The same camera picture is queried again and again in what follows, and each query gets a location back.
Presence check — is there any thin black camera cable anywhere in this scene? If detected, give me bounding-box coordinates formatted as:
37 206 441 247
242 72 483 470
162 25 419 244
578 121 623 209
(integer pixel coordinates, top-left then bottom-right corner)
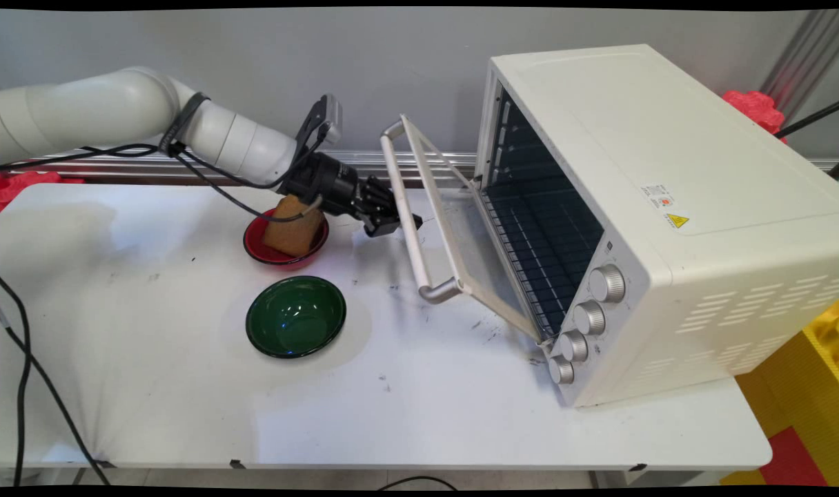
0 128 330 191

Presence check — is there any yellow foam floor tile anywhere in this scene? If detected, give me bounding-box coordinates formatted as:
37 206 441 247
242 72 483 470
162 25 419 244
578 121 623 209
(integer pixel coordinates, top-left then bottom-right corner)
720 331 839 487

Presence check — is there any black cable with metal plug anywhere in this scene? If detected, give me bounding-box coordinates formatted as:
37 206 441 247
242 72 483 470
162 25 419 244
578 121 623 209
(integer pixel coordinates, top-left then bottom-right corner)
171 145 324 225

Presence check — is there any brown toast bread slice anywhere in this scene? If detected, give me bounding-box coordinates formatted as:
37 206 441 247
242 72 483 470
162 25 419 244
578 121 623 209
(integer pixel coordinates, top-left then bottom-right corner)
263 194 326 257

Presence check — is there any black slanted rod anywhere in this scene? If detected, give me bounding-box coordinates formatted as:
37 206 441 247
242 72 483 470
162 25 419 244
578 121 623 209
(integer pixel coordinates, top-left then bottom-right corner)
778 100 839 139

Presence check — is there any white glass oven door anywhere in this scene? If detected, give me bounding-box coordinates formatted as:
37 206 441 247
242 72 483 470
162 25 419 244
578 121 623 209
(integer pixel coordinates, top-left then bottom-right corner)
380 114 555 346

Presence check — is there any yellow foam block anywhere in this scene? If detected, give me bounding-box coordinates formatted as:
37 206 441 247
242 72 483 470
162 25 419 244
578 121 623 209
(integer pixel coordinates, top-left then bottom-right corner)
802 300 839 384

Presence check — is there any black hanging cable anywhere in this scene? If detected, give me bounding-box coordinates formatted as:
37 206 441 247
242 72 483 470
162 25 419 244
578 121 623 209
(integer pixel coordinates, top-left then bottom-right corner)
0 276 34 486

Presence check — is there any red foam floor tile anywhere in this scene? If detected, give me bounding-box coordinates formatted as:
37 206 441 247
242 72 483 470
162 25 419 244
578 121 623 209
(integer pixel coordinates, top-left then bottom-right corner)
758 427 829 487

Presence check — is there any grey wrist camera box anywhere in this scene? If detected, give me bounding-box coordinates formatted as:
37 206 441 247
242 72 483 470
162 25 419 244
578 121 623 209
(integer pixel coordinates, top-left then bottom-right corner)
295 95 343 158

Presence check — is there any black floor cable loop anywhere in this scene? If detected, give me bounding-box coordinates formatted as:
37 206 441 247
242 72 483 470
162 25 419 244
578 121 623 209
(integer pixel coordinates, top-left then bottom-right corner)
378 476 458 491

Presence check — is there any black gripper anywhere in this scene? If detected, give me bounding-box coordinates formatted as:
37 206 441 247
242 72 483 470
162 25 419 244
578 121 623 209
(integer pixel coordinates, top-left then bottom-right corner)
279 152 424 239

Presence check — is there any dark green bowl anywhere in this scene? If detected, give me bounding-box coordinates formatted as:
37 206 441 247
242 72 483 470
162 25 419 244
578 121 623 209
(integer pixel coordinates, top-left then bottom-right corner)
246 275 347 359

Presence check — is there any aluminium frame post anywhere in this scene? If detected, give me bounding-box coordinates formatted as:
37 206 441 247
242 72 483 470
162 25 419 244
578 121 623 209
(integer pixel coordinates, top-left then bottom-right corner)
761 10 839 125

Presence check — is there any red bowl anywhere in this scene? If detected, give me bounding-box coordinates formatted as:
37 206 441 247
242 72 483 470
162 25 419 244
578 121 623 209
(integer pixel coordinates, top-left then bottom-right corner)
243 208 330 269

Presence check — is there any wire oven rack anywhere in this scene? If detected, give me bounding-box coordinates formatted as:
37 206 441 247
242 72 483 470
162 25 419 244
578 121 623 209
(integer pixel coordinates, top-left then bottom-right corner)
482 176 603 339

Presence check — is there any aluminium wall rail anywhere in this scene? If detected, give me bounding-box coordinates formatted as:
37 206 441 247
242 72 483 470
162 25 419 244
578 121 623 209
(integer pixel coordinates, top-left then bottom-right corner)
0 146 839 184

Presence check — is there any red cloth behind table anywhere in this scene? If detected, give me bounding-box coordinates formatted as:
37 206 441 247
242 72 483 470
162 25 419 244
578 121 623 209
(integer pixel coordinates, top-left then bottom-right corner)
0 170 86 211

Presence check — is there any white toaster oven body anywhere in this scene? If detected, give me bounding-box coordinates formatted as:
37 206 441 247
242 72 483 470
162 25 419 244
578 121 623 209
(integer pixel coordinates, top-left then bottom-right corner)
475 45 839 408

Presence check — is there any crumpled red plastic bag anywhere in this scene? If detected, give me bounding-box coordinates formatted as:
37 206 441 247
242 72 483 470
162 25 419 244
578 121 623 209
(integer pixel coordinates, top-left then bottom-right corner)
722 90 787 143

